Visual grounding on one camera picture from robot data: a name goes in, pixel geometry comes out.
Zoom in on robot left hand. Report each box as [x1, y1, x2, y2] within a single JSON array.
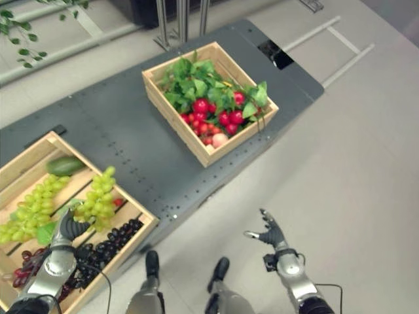
[[51, 208, 92, 246]]

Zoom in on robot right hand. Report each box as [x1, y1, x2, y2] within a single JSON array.
[[244, 208, 289, 253]]

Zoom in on green grape bunch small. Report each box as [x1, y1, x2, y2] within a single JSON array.
[[73, 166, 117, 233]]

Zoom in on green grape leaf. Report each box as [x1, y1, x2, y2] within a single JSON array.
[[36, 221, 58, 246]]

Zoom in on green grape bunch large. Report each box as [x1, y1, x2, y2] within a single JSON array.
[[0, 175, 71, 245]]

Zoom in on black grape bunch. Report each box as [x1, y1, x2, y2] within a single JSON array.
[[58, 218, 145, 300]]

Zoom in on red grape bunch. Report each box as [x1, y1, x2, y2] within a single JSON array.
[[12, 247, 47, 289]]

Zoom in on wooden crate with grapes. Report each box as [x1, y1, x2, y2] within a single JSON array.
[[0, 130, 160, 314]]

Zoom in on wooden crate with leafy greens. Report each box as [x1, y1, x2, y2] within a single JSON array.
[[141, 41, 280, 169]]

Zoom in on robot left leg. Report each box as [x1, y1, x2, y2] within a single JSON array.
[[125, 250, 166, 314]]

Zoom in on pink peach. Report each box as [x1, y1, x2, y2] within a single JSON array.
[[211, 133, 230, 148]]

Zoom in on cherry tomato cluster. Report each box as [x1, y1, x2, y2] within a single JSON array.
[[190, 119, 223, 147]]

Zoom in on green leafy branches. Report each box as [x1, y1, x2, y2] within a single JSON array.
[[159, 49, 270, 131]]

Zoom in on green leafy plant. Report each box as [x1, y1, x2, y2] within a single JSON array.
[[0, 0, 90, 69]]

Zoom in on dark cabinet base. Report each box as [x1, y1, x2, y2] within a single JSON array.
[[107, 0, 164, 29]]

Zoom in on silver metal stand legs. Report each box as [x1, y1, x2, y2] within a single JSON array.
[[153, 0, 217, 52]]

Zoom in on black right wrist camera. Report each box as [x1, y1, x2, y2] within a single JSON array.
[[263, 253, 280, 273]]

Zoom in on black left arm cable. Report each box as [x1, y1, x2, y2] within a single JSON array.
[[75, 264, 114, 314]]

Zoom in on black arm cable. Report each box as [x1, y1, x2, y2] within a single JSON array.
[[313, 283, 344, 314], [75, 264, 114, 314]]

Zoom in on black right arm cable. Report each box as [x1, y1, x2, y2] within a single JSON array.
[[313, 283, 344, 314]]

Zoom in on black table cable port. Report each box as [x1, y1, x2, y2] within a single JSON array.
[[257, 40, 295, 70]]

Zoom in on white metal floor frame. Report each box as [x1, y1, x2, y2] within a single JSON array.
[[283, 15, 376, 90]]

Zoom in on grey metal floor frame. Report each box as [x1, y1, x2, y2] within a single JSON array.
[[0, 0, 140, 88]]

